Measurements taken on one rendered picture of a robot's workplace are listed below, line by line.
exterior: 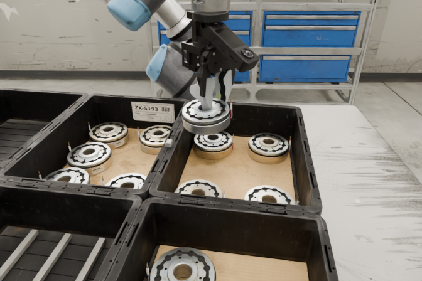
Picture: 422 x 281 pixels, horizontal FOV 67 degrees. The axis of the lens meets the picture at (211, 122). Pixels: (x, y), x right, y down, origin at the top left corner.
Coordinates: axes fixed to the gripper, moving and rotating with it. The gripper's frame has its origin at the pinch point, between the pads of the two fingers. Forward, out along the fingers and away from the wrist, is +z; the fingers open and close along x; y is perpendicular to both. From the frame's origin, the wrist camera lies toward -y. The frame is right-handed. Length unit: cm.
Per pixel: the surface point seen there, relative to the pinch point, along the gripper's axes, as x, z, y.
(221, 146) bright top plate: -4.7, 13.8, 2.8
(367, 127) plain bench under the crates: -72, 30, -10
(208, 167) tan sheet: 1.2, 16.6, 1.6
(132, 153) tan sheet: 11.5, 16.6, 19.8
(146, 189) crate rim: 22.8, 6.5, -4.7
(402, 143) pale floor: -199, 101, 0
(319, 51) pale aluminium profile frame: -185, 42, 70
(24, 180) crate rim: 37.3, 6.5, 13.0
